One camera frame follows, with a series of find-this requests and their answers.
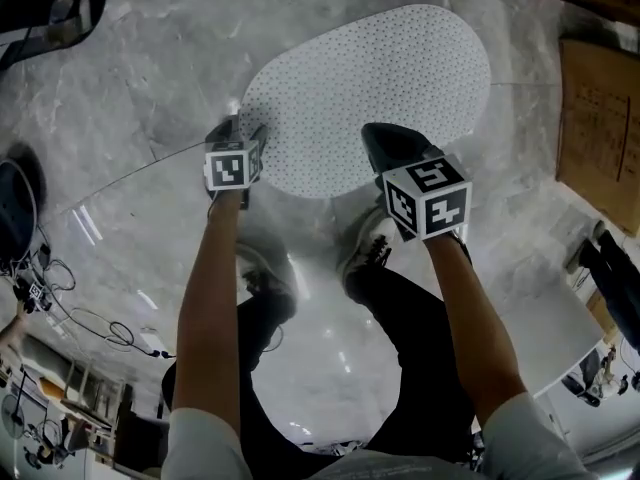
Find person's left shoe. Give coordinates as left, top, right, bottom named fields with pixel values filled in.
left=233, top=237, right=297, bottom=302

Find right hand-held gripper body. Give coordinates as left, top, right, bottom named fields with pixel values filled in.
left=381, top=146, right=474, bottom=243

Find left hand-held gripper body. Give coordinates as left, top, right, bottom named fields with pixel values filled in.
left=203, top=137, right=265, bottom=212

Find person's black trousers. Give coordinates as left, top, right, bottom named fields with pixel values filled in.
left=162, top=267, right=476, bottom=469

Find spare hand-held gripper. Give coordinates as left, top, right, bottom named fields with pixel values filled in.
left=17, top=277, right=51, bottom=314

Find person's grey shirt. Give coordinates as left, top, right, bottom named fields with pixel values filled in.
left=162, top=392, right=596, bottom=480

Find person's left forearm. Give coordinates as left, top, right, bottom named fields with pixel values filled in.
left=172, top=190, right=251, bottom=422

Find black cable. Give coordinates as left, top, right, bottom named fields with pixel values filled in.
left=42, top=255, right=176, bottom=362

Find person's right shoe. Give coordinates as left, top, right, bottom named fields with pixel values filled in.
left=335, top=206, right=397, bottom=285

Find person's shoe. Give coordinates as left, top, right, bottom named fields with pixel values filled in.
left=233, top=237, right=297, bottom=302
left=335, top=206, right=397, bottom=285

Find person's right forearm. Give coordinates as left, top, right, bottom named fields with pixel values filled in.
left=424, top=230, right=529, bottom=419

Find black mesh wastebasket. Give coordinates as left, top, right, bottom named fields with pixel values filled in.
left=0, top=0, right=108, bottom=72

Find white oval bath mat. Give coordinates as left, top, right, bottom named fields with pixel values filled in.
left=238, top=3, right=492, bottom=200

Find light brown cardboard box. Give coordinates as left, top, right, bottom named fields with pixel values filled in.
left=555, top=37, right=640, bottom=237

